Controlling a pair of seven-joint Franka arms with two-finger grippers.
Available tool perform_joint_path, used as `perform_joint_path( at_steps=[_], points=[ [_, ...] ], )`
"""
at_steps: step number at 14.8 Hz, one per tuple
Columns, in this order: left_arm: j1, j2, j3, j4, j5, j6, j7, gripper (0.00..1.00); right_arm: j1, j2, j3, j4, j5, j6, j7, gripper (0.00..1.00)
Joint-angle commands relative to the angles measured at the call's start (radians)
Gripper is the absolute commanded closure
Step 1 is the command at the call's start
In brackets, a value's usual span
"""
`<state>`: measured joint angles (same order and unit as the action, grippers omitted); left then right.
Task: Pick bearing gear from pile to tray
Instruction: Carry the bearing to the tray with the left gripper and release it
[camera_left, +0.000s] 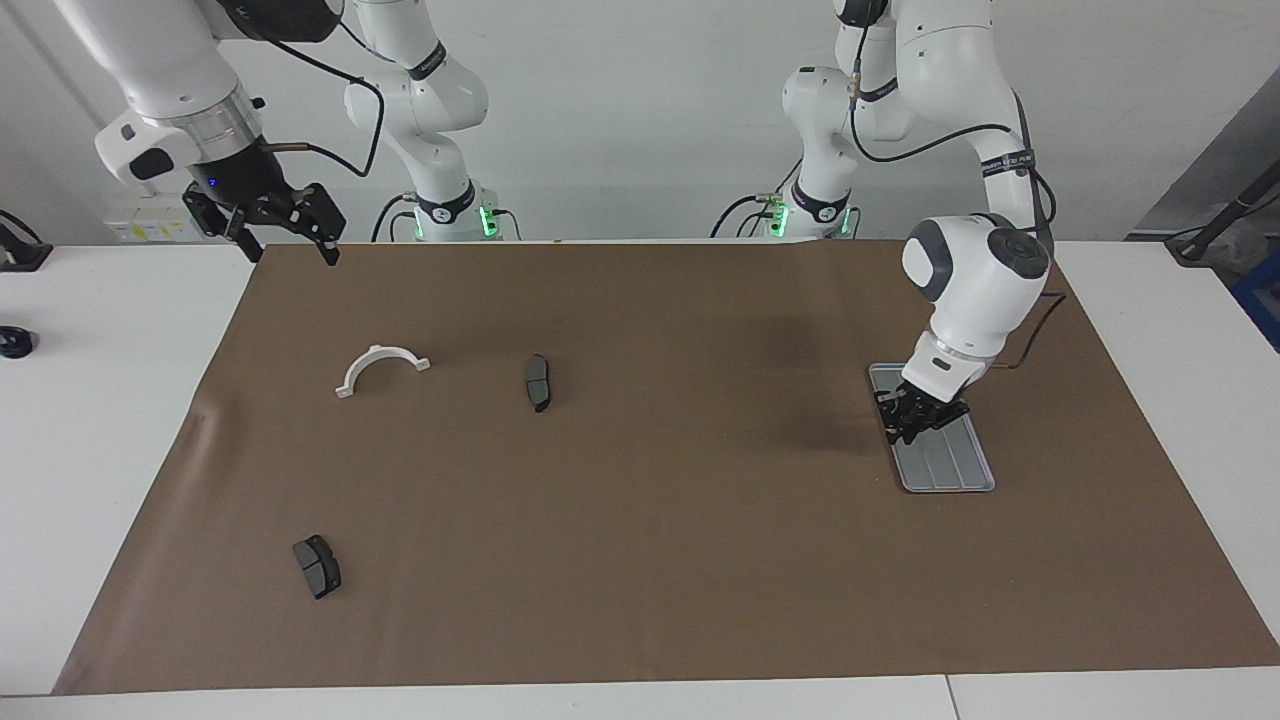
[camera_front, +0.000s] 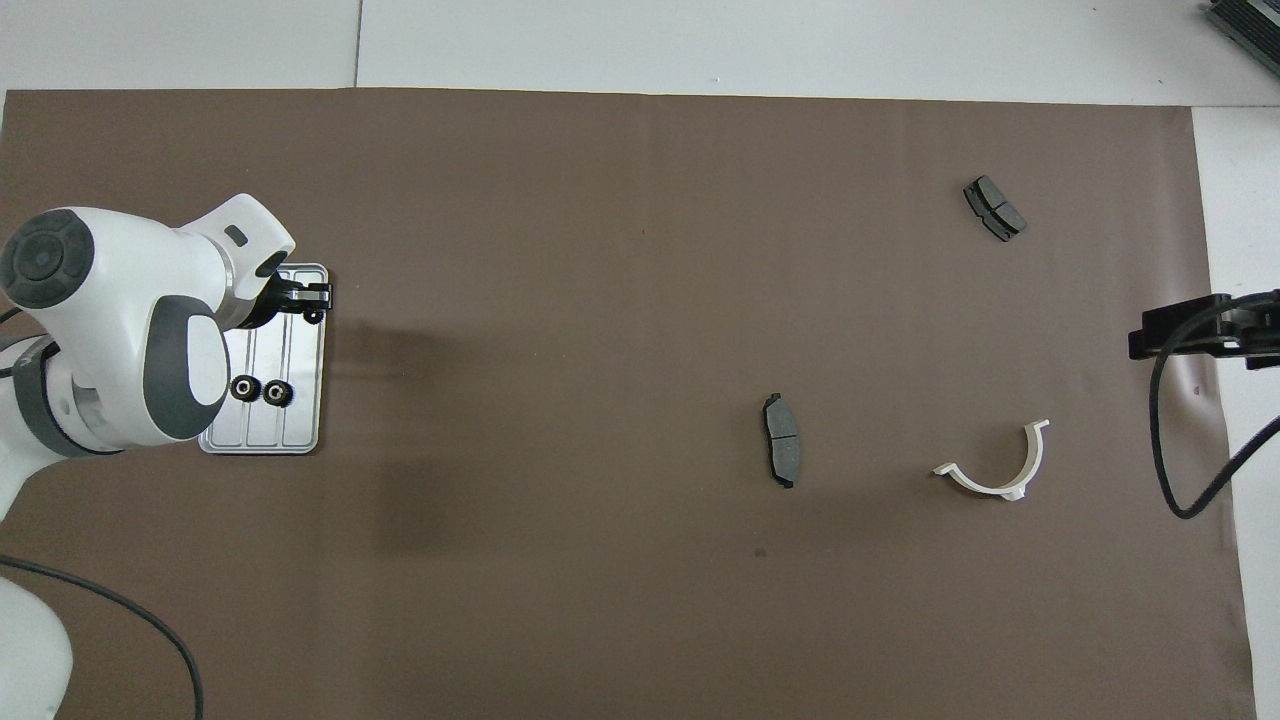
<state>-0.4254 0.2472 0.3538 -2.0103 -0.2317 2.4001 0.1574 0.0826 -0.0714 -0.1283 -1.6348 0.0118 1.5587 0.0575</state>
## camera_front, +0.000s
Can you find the silver ribbed metal tray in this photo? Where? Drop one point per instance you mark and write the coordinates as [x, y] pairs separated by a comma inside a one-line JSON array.
[[300, 420]]

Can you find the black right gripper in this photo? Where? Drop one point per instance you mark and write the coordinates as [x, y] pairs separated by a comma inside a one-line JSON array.
[[1250, 328]]

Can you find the dark grey brake pad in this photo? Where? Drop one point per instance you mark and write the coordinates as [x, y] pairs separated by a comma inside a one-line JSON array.
[[783, 440], [995, 208]]

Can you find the grey ribbed metal device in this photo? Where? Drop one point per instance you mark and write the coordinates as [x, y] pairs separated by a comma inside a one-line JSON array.
[[1250, 20]]

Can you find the brown paper table mat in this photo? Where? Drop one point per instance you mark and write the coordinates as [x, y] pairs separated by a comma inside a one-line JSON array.
[[600, 300]]

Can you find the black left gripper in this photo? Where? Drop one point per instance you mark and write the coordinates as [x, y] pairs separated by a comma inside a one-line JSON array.
[[270, 298]]

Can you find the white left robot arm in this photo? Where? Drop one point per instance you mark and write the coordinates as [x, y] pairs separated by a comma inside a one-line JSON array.
[[110, 290]]

